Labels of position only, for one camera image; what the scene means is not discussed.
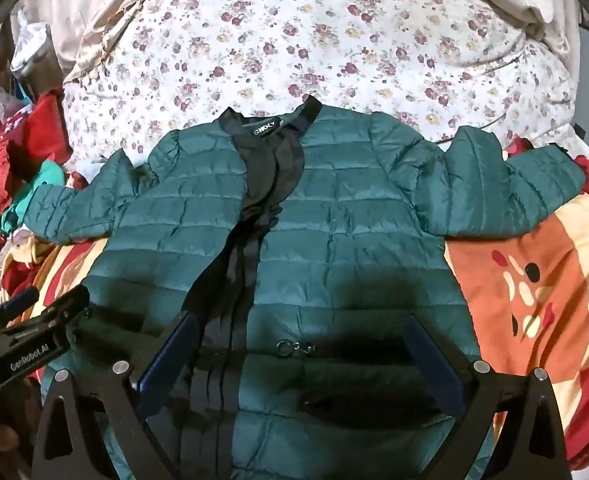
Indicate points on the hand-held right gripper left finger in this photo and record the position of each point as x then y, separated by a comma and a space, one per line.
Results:
170, 360

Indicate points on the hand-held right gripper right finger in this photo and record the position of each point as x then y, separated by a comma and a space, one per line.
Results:
434, 365

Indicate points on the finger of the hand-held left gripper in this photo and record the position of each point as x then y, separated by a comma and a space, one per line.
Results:
19, 302
69, 302

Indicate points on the green puffer jacket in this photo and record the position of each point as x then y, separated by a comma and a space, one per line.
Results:
344, 240

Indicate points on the orange printed blanket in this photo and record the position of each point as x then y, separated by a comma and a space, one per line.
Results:
524, 280

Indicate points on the bright green cloth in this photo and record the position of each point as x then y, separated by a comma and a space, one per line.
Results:
49, 174

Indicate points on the red cloth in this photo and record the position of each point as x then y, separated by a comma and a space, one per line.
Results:
44, 120

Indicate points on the clear plastic bag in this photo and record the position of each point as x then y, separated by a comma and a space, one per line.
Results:
29, 50

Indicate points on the beige satin cover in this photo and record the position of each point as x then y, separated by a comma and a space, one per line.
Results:
99, 15

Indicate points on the floral quilt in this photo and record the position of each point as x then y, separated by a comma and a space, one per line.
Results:
294, 45

